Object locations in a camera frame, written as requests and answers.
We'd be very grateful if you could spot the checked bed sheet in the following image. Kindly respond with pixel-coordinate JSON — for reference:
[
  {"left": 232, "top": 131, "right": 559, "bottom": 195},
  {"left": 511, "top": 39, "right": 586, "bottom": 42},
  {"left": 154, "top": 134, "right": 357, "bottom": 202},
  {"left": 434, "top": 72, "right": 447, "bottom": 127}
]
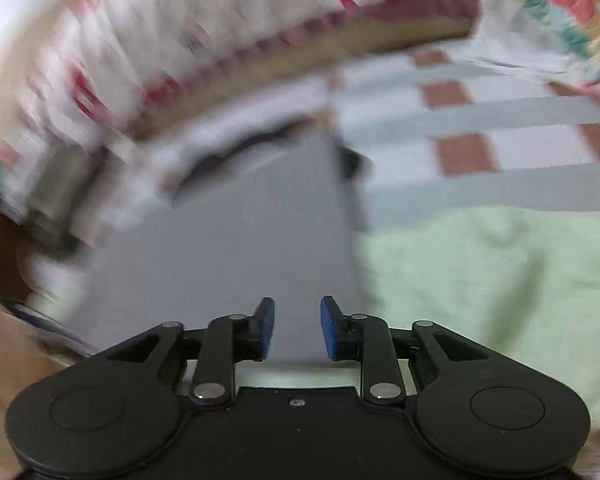
[{"left": 325, "top": 35, "right": 600, "bottom": 237}]

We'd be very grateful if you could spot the grey garment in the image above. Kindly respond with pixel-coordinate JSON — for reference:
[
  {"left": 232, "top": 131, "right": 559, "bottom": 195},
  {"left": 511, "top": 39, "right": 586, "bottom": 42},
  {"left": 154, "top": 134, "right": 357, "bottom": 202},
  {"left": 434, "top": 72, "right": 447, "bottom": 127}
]
[{"left": 70, "top": 130, "right": 377, "bottom": 366}]

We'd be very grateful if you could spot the white red printed blanket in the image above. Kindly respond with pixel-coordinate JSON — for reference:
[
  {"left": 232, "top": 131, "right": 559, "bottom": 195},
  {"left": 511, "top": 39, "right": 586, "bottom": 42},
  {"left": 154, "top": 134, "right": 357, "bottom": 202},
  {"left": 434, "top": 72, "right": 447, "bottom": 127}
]
[{"left": 0, "top": 0, "right": 481, "bottom": 136}]

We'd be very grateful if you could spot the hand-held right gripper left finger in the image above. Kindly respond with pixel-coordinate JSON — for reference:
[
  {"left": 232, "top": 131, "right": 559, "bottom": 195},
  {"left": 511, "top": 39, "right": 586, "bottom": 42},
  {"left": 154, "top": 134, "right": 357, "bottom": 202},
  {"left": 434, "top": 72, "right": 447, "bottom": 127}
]
[{"left": 106, "top": 297, "right": 276, "bottom": 406}]

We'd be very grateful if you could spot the floral patchwork quilt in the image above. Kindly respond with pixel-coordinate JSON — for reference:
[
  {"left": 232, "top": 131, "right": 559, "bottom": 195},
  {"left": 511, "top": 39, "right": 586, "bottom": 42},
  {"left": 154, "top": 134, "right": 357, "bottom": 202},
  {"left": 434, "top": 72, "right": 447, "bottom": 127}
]
[{"left": 475, "top": 0, "right": 600, "bottom": 108}]

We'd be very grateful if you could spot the tan mattress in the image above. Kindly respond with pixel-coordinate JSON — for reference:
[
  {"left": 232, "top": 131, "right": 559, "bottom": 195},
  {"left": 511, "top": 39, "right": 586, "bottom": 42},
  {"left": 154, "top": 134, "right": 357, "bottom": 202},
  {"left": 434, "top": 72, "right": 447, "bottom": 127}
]
[{"left": 130, "top": 2, "right": 481, "bottom": 142}]

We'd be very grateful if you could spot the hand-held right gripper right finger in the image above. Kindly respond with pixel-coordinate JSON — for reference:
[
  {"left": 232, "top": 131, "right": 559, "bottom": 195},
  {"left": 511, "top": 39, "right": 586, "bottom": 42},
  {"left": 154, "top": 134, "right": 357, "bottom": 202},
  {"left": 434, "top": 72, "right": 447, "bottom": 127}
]
[{"left": 319, "top": 295, "right": 490, "bottom": 406}]

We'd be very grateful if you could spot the light green blanket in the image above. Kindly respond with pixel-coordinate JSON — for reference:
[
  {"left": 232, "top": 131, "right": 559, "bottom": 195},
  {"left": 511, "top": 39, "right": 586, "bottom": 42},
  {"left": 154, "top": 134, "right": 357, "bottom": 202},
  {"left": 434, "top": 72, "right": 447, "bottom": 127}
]
[{"left": 354, "top": 206, "right": 600, "bottom": 433}]

